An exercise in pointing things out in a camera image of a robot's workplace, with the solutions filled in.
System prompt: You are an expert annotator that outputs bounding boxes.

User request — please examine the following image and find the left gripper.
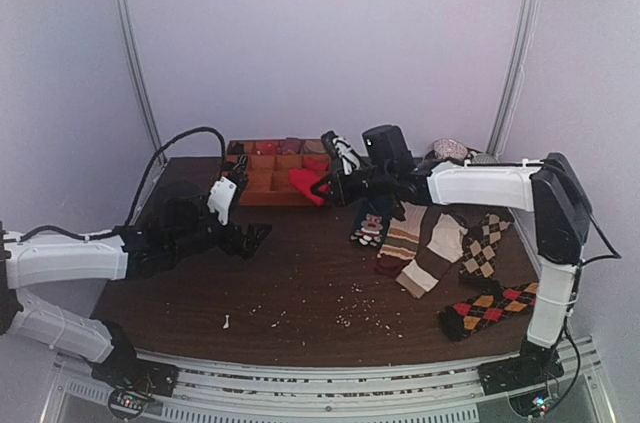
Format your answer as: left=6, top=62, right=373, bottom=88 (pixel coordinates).
left=168, top=200, right=271, bottom=262

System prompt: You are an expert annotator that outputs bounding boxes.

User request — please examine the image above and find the wooden divided organizer tray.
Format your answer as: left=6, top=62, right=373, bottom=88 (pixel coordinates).
left=226, top=137, right=330, bottom=207

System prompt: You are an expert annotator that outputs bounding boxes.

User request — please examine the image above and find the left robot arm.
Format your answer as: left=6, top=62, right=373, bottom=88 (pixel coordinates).
left=1, top=156, right=328, bottom=387

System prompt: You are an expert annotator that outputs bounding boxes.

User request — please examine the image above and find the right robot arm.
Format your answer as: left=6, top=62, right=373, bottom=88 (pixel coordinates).
left=321, top=125, right=592, bottom=385

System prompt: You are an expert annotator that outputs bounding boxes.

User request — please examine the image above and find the rolled red sock in tray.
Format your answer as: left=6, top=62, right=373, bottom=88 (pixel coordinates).
left=302, top=156, right=329, bottom=172

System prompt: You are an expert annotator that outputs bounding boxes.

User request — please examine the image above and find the black white sock in tray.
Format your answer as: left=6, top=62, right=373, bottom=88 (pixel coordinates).
left=232, top=154, right=249, bottom=173

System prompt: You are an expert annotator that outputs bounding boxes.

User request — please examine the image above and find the green reindeer sock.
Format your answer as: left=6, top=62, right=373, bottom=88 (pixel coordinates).
left=350, top=196, right=393, bottom=249

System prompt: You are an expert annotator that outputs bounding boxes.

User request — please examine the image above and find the cream striped sock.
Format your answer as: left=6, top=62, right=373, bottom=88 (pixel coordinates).
left=375, top=203, right=427, bottom=278

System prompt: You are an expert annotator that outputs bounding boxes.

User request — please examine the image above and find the patterned white bowl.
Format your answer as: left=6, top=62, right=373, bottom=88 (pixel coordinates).
left=433, top=138, right=470, bottom=160

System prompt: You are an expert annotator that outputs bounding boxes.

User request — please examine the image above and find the white brown sock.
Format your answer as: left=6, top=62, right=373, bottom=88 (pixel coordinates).
left=395, top=212, right=468, bottom=299

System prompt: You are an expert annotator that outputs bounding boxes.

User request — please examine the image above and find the striped grey cup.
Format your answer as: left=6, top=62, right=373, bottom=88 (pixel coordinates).
left=471, top=153, right=499, bottom=165

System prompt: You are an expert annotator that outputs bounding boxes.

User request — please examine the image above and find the brown argyle sock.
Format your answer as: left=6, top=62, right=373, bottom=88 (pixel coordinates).
left=459, top=212, right=514, bottom=281

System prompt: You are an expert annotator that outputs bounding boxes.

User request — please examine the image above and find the black red argyle sock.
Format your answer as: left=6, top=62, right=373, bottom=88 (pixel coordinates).
left=438, top=282, right=538, bottom=342

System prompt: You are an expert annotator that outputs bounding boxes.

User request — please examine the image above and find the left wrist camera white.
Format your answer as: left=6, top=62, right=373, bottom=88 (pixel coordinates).
left=207, top=176, right=238, bottom=226

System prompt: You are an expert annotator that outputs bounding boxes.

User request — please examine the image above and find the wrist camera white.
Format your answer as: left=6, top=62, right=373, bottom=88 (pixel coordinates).
left=207, top=176, right=238, bottom=226
left=321, top=131, right=362, bottom=175

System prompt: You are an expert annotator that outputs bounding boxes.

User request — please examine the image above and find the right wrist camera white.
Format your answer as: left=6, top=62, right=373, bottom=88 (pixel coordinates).
left=321, top=131, right=362, bottom=175

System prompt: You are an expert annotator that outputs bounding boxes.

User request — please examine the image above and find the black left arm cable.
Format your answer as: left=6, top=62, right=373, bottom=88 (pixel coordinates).
left=124, top=125, right=227, bottom=229

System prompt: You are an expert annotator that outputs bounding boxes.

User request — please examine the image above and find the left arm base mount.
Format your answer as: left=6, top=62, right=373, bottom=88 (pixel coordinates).
left=90, top=358, right=179, bottom=421

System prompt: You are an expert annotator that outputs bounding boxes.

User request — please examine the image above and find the aluminium table rail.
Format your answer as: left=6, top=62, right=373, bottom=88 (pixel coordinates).
left=36, top=337, right=621, bottom=422

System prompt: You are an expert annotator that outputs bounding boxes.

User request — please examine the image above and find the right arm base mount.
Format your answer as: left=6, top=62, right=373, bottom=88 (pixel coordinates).
left=478, top=349, right=564, bottom=419

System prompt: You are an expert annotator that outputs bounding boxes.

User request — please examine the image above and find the right aluminium post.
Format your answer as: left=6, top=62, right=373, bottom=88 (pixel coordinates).
left=487, top=0, right=540, bottom=158

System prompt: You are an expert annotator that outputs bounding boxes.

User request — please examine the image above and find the aluminium post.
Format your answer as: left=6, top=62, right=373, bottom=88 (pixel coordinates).
left=487, top=0, right=540, bottom=158
left=114, top=0, right=162, bottom=150

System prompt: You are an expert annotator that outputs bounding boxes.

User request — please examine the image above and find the left aluminium post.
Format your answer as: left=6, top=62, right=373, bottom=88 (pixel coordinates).
left=114, top=0, right=162, bottom=150

